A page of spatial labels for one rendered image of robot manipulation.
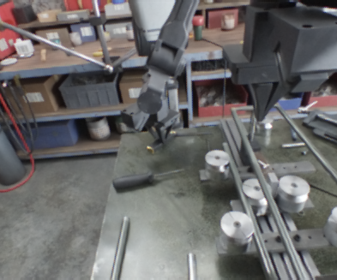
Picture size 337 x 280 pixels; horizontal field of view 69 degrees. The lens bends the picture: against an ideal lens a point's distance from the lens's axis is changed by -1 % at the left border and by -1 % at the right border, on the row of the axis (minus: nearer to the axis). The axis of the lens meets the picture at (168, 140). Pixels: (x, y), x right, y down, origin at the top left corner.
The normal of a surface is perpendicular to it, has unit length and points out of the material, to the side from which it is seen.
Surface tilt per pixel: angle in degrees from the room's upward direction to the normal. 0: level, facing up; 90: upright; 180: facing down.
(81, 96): 90
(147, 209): 0
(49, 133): 90
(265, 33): 91
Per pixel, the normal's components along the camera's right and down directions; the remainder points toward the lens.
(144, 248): -0.09, -0.81
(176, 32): 0.00, 0.47
